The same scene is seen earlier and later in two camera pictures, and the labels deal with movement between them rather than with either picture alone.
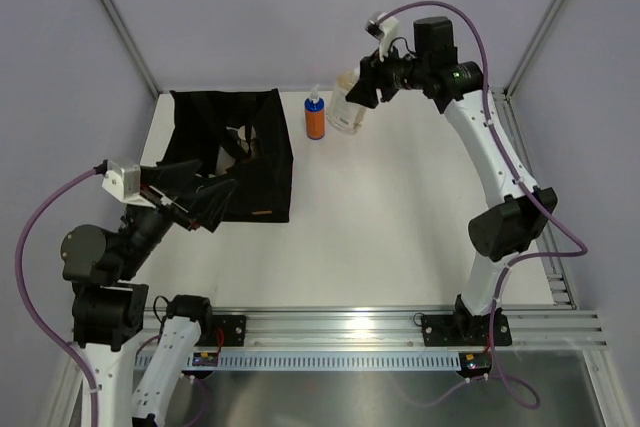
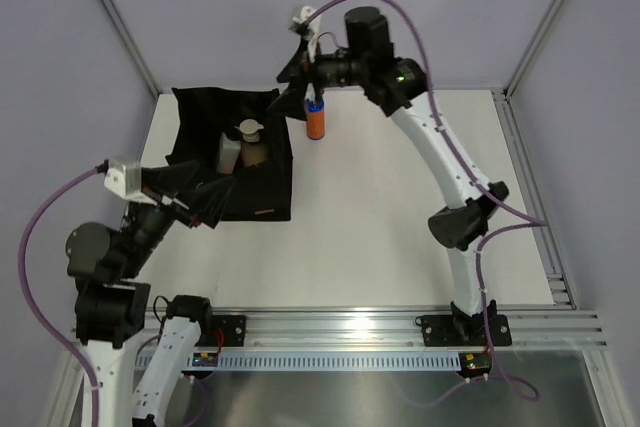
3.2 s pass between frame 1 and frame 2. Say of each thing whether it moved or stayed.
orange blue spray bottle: stayed
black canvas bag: stayed
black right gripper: moved
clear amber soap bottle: moved
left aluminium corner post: stayed
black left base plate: stayed
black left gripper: stayed
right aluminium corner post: stayed
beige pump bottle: moved
